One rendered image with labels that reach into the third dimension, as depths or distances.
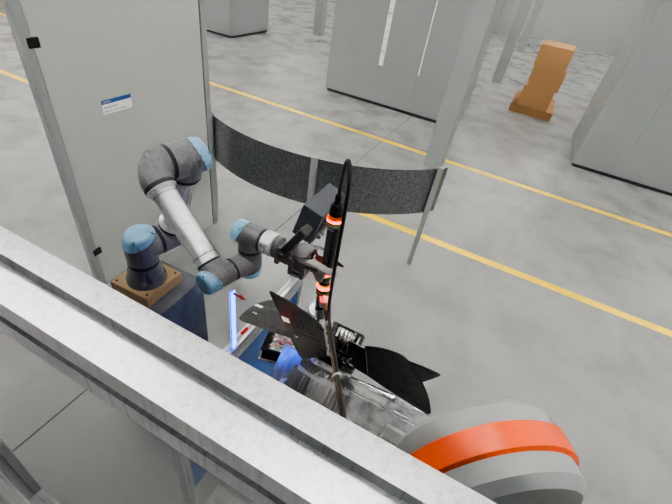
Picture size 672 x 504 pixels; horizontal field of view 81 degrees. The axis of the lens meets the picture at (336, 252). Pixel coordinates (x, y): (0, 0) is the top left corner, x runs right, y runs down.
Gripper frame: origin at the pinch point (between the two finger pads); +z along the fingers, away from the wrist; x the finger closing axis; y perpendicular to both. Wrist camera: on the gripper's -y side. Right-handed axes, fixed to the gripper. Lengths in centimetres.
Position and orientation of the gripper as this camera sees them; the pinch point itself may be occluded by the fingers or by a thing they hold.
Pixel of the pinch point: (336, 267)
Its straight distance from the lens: 112.1
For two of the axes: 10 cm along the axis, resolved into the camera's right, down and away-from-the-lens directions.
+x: -4.5, 5.1, -7.3
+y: -1.4, 7.7, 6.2
